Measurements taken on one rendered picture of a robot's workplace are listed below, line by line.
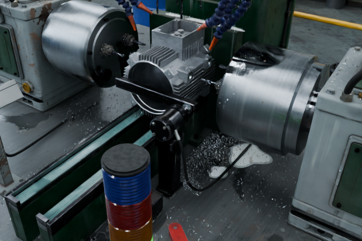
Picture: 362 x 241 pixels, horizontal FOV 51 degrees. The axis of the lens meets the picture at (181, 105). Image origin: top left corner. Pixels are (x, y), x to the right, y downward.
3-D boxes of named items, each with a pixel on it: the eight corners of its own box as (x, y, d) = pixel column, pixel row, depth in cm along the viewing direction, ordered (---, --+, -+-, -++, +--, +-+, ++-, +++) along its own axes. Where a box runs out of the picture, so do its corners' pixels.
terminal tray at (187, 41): (174, 41, 116) (174, 18, 112) (204, 49, 111) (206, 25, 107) (151, 54, 107) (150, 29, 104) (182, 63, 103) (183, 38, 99)
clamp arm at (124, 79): (199, 111, 96) (121, 83, 108) (199, 100, 94) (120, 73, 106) (192, 117, 94) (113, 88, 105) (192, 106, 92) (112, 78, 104)
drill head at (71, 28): (74, 49, 148) (65, -16, 135) (150, 73, 132) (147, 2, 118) (20, 73, 130) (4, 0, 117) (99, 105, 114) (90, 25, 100)
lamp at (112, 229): (128, 212, 57) (126, 191, 55) (161, 230, 55) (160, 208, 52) (101, 240, 53) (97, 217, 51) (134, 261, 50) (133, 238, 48)
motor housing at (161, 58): (164, 81, 126) (163, 26, 116) (214, 98, 117) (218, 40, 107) (124, 107, 112) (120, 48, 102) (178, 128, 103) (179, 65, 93)
